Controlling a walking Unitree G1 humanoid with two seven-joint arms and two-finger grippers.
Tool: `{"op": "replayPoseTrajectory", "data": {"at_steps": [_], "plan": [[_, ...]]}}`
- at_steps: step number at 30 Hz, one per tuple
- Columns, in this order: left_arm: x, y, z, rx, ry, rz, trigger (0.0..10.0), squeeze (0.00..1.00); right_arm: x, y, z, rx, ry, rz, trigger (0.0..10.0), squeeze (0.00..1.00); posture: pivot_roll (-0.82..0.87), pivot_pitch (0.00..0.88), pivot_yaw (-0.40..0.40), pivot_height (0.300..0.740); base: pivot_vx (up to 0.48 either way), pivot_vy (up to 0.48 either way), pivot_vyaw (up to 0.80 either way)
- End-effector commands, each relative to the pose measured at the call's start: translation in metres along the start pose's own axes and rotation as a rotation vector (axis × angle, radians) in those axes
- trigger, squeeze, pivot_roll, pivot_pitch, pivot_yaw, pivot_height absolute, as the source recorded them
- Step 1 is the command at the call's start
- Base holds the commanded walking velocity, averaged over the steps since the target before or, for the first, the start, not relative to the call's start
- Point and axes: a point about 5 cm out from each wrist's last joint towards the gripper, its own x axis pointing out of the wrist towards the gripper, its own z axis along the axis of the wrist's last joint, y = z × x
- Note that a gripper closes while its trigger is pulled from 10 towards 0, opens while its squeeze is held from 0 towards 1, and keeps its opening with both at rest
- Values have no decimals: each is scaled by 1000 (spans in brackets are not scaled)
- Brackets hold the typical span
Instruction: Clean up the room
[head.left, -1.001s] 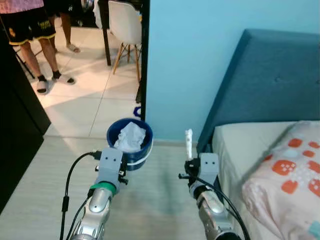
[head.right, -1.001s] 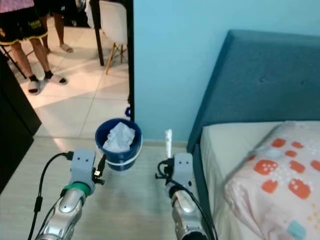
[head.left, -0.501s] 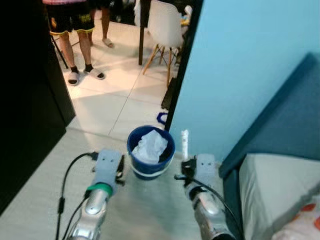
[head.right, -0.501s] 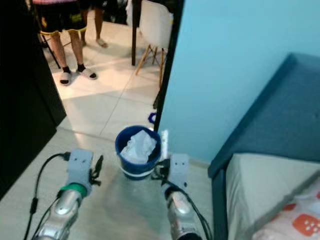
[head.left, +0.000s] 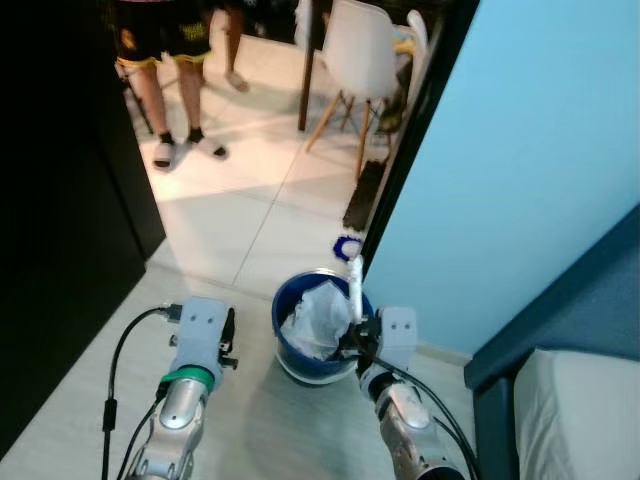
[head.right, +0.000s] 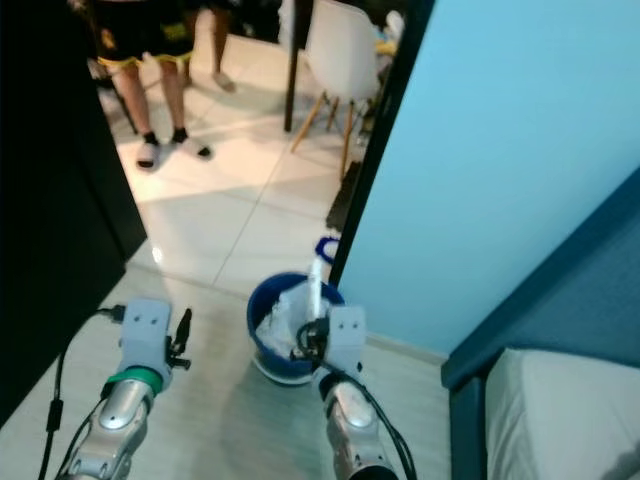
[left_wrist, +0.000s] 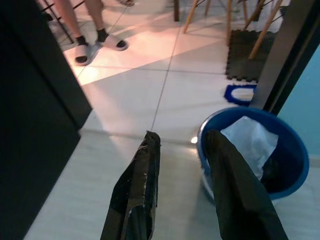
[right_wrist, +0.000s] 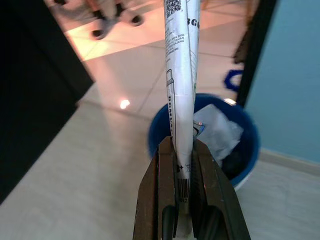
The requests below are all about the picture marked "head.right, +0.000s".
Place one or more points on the white crumpled bin bag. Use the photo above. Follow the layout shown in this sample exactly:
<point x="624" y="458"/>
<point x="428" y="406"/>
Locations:
<point x="280" y="320"/>

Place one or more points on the blue round waste bin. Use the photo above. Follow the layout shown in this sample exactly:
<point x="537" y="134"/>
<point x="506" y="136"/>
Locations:
<point x="270" y="365"/>

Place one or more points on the person in black shorts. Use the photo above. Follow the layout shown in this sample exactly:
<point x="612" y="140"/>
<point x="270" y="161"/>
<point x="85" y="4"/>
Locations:
<point x="150" y="30"/>

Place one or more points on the white chair with wooden legs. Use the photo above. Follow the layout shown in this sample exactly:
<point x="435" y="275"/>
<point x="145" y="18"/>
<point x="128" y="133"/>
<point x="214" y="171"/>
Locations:
<point x="345" y="45"/>
<point x="390" y="30"/>

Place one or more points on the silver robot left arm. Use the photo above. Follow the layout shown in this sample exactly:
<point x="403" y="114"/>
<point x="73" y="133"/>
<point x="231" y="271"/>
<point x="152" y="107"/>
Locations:
<point x="125" y="430"/>

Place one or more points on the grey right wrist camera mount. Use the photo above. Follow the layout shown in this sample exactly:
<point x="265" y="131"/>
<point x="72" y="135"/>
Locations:
<point x="348" y="335"/>

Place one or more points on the dark table leg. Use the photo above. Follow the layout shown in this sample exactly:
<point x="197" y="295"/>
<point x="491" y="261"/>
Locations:
<point x="295" y="60"/>

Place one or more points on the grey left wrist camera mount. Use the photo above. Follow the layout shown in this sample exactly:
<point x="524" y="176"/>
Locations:
<point x="145" y="330"/>

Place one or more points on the person with bare legs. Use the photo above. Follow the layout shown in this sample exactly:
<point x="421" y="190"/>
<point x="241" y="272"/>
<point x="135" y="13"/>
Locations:
<point x="220" y="40"/>

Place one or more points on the black door frame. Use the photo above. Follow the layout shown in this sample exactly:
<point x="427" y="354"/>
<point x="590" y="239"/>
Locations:
<point x="390" y="110"/>

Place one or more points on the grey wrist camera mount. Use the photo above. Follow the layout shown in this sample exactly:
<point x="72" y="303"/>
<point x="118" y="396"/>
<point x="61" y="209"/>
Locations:
<point x="348" y="335"/>
<point x="145" y="330"/>

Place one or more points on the black wardrobe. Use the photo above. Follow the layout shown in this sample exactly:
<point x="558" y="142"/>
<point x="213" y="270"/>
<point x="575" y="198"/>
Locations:
<point x="50" y="200"/>

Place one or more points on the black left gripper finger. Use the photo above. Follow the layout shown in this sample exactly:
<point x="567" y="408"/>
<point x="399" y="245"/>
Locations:
<point x="183" y="325"/>

